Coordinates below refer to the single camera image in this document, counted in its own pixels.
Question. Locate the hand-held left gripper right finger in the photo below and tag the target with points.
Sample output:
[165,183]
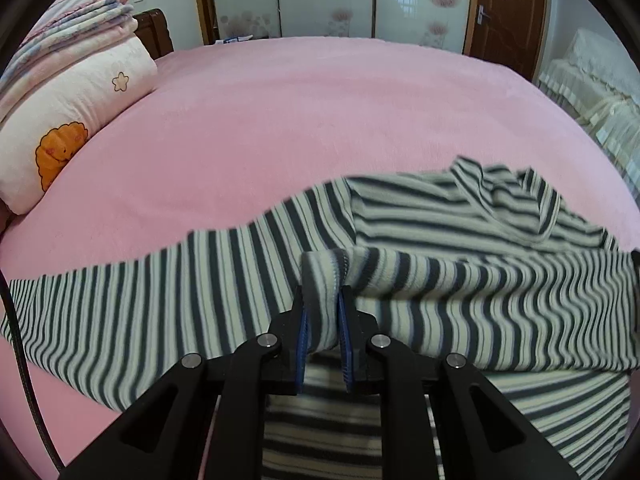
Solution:
[345,345]

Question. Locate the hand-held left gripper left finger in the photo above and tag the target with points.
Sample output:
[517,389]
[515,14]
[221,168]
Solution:
[302,345]

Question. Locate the striped long-sleeve shirt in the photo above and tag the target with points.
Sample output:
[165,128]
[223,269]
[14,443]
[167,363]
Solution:
[425,220]

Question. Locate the pink fleece bed blanket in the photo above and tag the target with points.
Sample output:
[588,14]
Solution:
[300,120]

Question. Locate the small blue white box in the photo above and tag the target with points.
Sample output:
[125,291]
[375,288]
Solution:
[235,39]

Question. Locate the dark wooden headboard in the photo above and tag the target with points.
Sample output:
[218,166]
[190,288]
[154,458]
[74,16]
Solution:
[155,35]

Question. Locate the floral sliding door wardrobe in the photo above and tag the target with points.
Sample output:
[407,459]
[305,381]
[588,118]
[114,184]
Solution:
[325,0]

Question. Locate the brown wooden door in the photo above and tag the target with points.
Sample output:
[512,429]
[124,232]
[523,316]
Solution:
[505,20]

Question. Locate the folded pastel striped quilt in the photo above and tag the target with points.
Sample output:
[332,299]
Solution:
[75,25]

